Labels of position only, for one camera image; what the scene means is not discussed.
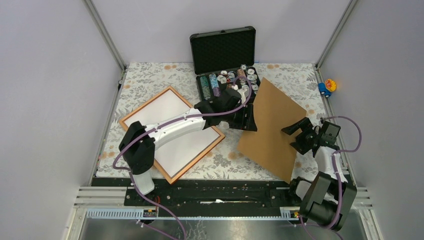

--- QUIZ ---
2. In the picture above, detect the blue yellow toy car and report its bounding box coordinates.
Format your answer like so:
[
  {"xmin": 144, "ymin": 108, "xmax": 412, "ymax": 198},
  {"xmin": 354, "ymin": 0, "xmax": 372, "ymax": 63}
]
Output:
[{"xmin": 318, "ymin": 79, "xmax": 337, "ymax": 98}]

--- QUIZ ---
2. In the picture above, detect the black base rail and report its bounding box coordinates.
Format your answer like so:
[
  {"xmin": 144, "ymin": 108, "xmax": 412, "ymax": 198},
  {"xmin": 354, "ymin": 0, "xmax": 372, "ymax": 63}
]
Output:
[{"xmin": 124, "ymin": 177, "xmax": 299, "ymax": 220}]

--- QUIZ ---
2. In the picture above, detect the green poker chip stack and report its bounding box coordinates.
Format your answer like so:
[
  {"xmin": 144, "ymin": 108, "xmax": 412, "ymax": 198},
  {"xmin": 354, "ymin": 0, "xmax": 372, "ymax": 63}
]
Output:
[{"xmin": 200, "ymin": 76, "xmax": 212, "ymax": 100}]

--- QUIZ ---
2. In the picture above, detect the orange wooden picture frame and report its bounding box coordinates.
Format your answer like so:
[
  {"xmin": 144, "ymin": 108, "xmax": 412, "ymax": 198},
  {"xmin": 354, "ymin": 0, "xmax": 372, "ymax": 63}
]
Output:
[{"xmin": 118, "ymin": 85, "xmax": 226, "ymax": 185}]

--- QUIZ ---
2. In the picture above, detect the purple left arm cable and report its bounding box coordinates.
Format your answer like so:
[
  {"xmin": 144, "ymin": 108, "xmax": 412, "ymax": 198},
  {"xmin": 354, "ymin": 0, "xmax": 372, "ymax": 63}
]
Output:
[{"xmin": 112, "ymin": 75, "xmax": 253, "ymax": 240}]

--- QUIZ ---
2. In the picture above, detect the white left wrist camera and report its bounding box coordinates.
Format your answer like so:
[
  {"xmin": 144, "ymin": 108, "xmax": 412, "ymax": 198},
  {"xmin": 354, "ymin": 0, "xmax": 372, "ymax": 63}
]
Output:
[{"xmin": 231, "ymin": 84, "xmax": 250, "ymax": 104}]

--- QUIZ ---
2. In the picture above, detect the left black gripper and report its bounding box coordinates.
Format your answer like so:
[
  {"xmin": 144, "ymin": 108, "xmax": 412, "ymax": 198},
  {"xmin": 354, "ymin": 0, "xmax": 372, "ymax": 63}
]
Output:
[{"xmin": 222, "ymin": 103, "xmax": 258, "ymax": 132}]

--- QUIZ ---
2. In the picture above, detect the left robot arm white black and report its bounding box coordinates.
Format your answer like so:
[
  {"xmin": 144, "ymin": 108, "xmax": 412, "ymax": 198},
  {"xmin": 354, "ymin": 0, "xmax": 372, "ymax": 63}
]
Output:
[{"xmin": 112, "ymin": 87, "xmax": 252, "ymax": 206}]

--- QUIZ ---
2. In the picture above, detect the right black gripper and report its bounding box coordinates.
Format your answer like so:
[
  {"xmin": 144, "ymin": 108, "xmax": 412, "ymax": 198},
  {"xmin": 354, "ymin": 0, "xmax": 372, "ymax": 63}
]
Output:
[{"xmin": 280, "ymin": 117, "xmax": 320, "ymax": 155}]

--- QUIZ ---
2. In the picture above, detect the brown cardboard backing board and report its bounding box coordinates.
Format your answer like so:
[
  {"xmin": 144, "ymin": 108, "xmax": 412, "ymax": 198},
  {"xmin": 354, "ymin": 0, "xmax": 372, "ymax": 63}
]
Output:
[{"xmin": 237, "ymin": 78, "xmax": 307, "ymax": 183}]

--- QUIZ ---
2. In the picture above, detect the sunset landscape photo print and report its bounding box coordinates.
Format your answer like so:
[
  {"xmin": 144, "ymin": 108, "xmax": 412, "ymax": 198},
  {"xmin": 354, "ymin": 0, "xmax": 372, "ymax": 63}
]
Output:
[{"xmin": 123, "ymin": 89, "xmax": 222, "ymax": 180}]

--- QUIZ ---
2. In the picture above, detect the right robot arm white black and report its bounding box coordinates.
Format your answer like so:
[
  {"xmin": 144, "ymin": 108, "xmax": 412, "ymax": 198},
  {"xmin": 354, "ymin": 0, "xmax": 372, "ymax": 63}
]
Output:
[{"xmin": 281, "ymin": 117, "xmax": 358, "ymax": 231}]

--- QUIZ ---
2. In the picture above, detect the black poker chip case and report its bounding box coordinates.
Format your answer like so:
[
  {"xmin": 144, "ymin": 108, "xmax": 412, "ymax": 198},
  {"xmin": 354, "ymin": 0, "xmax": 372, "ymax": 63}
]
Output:
[{"xmin": 189, "ymin": 26, "xmax": 267, "ymax": 104}]

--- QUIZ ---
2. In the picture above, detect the pink poker chip stack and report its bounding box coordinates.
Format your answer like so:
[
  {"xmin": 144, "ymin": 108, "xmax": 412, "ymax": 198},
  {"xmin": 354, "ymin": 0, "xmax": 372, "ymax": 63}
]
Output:
[{"xmin": 236, "ymin": 68, "xmax": 246, "ymax": 77}]

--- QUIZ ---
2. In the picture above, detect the blue poker chip stack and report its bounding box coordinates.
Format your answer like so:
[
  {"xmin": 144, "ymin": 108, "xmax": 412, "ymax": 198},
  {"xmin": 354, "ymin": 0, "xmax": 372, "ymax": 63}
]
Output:
[{"xmin": 209, "ymin": 73, "xmax": 221, "ymax": 97}]

